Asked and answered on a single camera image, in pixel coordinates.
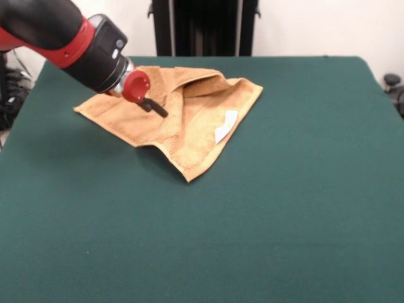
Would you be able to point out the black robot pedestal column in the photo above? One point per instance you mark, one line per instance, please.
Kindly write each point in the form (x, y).
(205, 28)

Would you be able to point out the dark green table cloth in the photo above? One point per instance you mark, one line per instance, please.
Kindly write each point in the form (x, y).
(284, 221)

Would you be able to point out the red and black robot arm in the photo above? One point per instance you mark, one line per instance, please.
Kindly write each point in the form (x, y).
(57, 41)

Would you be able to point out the black equipment pile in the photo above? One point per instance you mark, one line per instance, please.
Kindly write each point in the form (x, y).
(12, 94)

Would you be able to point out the tan terry towel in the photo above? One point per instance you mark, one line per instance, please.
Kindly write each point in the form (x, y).
(189, 126)

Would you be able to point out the dark stand base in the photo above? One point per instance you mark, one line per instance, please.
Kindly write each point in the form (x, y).
(394, 91)

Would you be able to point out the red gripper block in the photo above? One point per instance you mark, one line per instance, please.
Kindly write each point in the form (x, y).
(136, 86)

